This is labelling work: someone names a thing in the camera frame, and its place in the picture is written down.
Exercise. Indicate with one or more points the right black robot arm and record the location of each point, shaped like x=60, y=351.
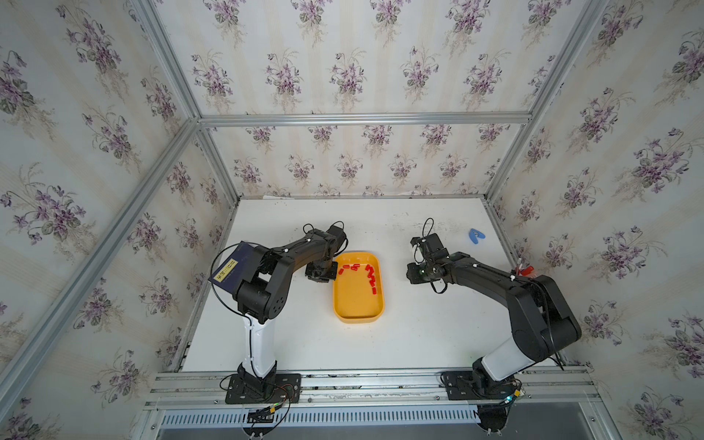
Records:
x=541, y=321

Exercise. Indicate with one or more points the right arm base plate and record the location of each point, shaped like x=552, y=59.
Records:
x=475, y=385

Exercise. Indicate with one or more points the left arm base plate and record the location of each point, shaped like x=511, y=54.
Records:
x=263, y=388

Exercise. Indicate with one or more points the pink pen holder cup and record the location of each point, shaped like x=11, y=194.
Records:
x=524, y=271

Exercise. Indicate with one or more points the aluminium rail frame front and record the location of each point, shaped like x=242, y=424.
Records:
x=539, y=403

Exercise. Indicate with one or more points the blue plastic clip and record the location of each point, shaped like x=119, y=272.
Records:
x=476, y=236

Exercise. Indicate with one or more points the yellow plastic storage box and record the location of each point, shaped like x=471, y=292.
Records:
x=353, y=301

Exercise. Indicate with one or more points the dark blue booklet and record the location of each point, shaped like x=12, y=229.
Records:
x=229, y=271

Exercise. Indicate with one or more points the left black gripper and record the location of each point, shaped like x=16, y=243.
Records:
x=331, y=277

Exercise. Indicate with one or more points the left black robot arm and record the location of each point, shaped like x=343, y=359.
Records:
x=259, y=280

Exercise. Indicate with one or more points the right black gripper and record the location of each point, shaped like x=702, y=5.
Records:
x=411, y=273

